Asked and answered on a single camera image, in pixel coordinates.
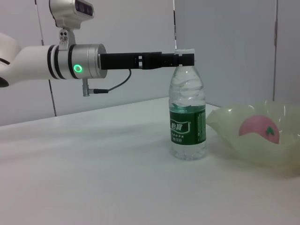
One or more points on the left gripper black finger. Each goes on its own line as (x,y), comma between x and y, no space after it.
(182,59)

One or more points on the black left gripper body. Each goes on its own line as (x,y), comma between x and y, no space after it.
(122,61)

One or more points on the clear water bottle green label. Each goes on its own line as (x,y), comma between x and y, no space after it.
(187,131)

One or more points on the pink toy peach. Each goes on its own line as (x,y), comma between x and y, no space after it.
(255,124)

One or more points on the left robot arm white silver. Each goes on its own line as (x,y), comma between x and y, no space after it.
(30,63)

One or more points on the translucent green fruit bowl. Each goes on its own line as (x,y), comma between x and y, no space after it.
(234,147)

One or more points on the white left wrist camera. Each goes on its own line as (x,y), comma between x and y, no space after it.
(68,11)

